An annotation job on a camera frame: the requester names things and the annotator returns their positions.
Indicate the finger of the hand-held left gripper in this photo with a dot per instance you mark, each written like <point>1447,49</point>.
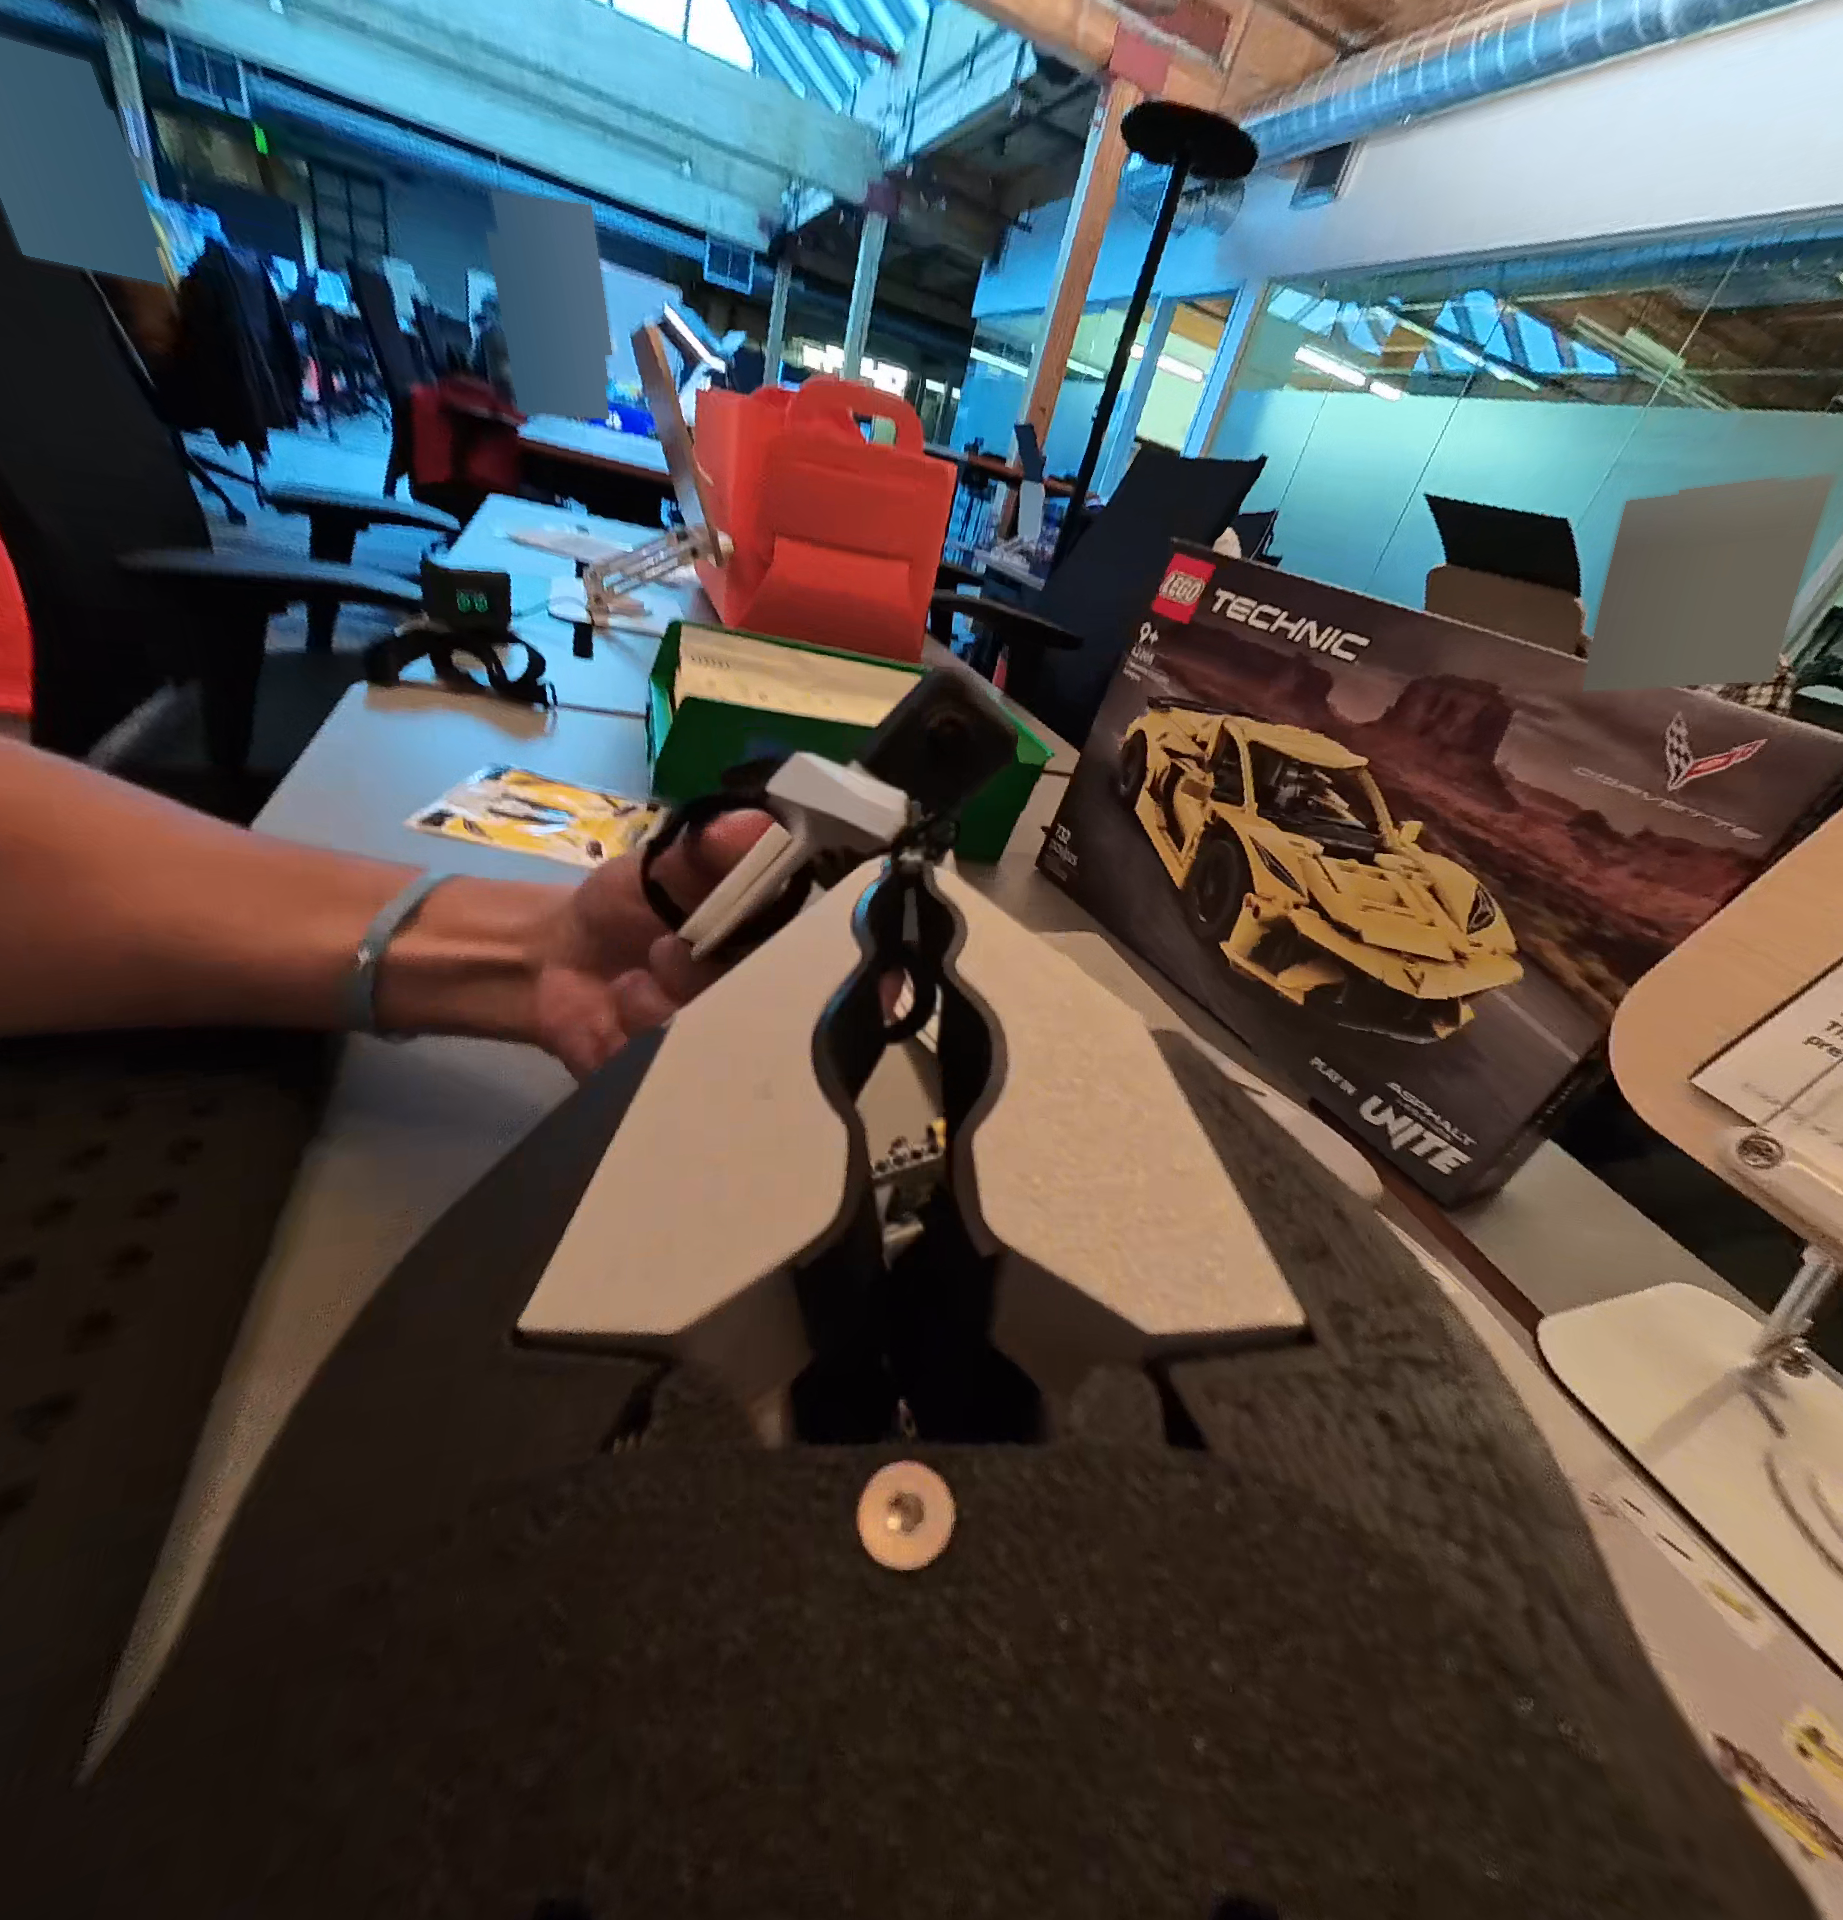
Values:
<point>839,795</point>

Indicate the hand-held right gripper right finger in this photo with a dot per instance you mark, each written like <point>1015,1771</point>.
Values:
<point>1118,1200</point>

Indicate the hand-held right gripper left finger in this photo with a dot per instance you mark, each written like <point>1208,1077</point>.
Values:
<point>698,1200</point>

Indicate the yellow toy car model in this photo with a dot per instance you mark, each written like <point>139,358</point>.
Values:
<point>907,1161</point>

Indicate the person's left forearm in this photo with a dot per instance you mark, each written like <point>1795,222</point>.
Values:
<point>188,886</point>

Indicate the grey desk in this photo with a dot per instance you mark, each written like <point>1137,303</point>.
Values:
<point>412,1081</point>

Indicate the person's left hand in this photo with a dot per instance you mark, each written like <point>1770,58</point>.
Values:
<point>607,961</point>

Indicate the green plastic bin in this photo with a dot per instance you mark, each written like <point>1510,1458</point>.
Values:
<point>743,766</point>

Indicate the white paper stack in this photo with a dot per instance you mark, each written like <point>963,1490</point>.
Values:
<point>788,675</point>

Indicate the black office chair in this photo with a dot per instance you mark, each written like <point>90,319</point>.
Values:
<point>52,526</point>
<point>1147,526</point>

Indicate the yellow sticker sheet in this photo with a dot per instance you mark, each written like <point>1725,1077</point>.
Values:
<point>532,817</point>

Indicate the grey wristband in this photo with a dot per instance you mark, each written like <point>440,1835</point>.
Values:
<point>374,961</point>

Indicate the wooden tablet stand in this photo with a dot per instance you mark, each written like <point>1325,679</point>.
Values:
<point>664,421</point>

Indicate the small black device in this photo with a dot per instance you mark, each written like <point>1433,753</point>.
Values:
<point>463,577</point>

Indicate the black device with green eyes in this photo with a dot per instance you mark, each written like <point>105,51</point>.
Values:
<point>412,651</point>

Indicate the toy car box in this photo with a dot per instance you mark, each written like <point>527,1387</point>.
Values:
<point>1462,841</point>

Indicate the red jacket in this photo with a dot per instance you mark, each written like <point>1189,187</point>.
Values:
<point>463,435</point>

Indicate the instruction sheet on wooden stand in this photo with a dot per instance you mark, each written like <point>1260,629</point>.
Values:
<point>1673,990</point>

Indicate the black floor lamp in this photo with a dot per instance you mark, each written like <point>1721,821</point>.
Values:
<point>1192,141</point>

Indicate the printed instruction sheet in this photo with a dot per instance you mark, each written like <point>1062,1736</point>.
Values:
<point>1822,1051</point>

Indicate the black hanging coat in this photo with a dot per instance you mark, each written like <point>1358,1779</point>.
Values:
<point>238,346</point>

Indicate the silver ventilation duct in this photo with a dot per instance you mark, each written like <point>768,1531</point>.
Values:
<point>1462,61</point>

